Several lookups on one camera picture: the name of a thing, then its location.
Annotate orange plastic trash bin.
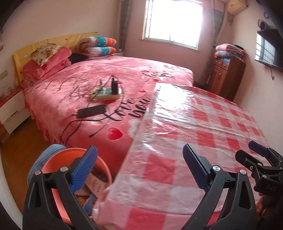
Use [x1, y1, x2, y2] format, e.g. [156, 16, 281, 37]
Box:
[41, 146, 112, 225]

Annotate paper trash in bin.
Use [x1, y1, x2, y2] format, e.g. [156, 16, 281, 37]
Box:
[75, 170, 109, 216]

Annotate person's right hand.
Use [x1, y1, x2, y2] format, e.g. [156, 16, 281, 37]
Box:
[256, 193, 282, 229]

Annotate blue round stool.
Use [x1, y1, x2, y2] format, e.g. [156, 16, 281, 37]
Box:
[27, 144, 66, 185]

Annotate red white checkered plastic cloth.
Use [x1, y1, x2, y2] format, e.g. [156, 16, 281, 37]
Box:
[92, 83, 269, 229]

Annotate brown wooden cabinet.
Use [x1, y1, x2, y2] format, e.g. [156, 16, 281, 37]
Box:
[206, 57, 246, 102]

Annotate white bedside nightstand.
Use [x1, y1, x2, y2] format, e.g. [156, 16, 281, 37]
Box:
[0, 91, 30, 134]

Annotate folded blankets on cabinet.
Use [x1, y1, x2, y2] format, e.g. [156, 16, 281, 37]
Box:
[215, 44, 246, 60]

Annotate black phone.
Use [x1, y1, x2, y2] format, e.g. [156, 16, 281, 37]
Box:
[76, 104, 106, 119]

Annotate pink bed blanket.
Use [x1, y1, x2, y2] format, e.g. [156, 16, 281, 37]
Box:
[24, 57, 193, 176]

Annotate white power strip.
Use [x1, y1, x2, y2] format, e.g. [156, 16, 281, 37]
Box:
[90, 88, 122, 101]

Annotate red folded blanket pillows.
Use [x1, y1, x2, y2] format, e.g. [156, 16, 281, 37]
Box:
[22, 47, 72, 80]

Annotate black charger plug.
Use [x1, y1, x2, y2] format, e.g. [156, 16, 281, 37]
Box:
[111, 77, 119, 95]

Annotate white air conditioner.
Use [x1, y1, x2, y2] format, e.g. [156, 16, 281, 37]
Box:
[227, 0, 248, 15]

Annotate window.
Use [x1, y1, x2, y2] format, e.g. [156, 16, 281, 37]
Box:
[143, 1, 203, 50]

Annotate floral yellow pillow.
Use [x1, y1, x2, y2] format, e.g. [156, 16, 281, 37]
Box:
[30, 42, 63, 67]

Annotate yellow headboard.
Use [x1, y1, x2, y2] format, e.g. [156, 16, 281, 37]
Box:
[12, 32, 98, 82]

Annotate colourful rolled quilt stack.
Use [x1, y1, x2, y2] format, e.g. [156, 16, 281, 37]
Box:
[77, 36, 116, 58]

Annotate black wall television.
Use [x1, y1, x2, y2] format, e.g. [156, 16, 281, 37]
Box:
[254, 29, 283, 72]

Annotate black charging cable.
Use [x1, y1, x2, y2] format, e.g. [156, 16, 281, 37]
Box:
[59, 75, 124, 146]

